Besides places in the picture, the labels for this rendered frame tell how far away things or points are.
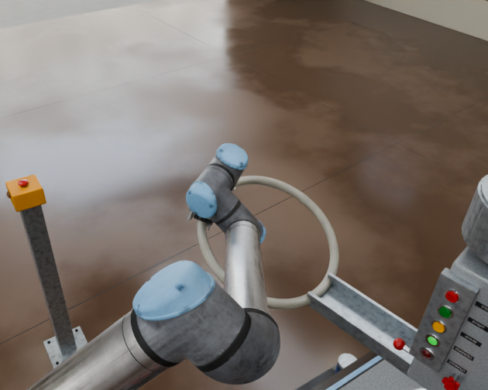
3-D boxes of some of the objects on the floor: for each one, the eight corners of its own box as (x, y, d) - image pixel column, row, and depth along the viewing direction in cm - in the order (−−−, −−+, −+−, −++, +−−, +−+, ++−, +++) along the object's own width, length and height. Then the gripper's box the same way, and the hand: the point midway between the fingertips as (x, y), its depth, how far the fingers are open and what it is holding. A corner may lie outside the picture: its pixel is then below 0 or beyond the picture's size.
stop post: (80, 326, 280) (41, 165, 214) (92, 353, 267) (56, 189, 201) (42, 342, 271) (-9, 178, 205) (54, 370, 258) (3, 204, 192)
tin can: (345, 388, 256) (350, 374, 248) (330, 375, 261) (334, 360, 253) (357, 376, 262) (362, 361, 254) (341, 364, 267) (345, 349, 259)
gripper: (191, 192, 145) (174, 230, 161) (230, 209, 147) (209, 244, 163) (201, 172, 151) (183, 210, 167) (238, 188, 152) (217, 224, 168)
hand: (200, 218), depth 166 cm, fingers closed on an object, 5 cm apart
